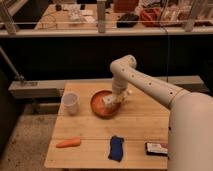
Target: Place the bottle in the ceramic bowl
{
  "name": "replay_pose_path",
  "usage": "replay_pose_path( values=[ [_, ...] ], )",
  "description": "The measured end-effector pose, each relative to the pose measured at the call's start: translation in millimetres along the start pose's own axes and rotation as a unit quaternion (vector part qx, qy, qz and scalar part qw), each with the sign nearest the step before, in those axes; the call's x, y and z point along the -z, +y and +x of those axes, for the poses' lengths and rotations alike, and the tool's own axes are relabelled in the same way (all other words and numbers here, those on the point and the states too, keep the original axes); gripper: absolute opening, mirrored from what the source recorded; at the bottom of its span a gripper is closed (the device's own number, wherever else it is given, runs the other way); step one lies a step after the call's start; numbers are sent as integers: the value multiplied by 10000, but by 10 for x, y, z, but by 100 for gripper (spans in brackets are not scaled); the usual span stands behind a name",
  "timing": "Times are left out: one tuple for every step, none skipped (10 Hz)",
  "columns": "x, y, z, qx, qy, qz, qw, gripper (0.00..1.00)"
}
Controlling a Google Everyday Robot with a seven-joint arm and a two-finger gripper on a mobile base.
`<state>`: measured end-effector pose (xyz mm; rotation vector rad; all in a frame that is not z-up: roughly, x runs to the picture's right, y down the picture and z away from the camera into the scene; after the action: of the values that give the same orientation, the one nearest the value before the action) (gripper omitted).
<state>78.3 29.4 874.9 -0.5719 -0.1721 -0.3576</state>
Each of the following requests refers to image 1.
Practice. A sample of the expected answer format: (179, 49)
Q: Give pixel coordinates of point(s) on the black case on bench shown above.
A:
(127, 20)

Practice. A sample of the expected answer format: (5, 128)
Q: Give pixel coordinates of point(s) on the black and white box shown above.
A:
(159, 149)

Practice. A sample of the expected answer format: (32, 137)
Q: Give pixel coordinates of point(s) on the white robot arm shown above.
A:
(190, 128)

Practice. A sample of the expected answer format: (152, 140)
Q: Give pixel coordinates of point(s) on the white paper cup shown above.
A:
(71, 102)

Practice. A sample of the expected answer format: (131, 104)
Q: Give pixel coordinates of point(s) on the orange ceramic bowl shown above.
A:
(98, 107)

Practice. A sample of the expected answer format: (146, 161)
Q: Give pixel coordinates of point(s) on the blue cloth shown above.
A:
(116, 148)

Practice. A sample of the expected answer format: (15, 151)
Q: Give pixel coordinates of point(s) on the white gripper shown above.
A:
(119, 98)

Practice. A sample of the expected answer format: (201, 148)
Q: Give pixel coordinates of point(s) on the wooden table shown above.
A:
(141, 119)

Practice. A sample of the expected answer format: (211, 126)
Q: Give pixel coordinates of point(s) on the orange carrot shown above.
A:
(69, 143)

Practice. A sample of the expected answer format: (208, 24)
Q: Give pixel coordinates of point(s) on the grey metal tripod leg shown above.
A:
(18, 76)

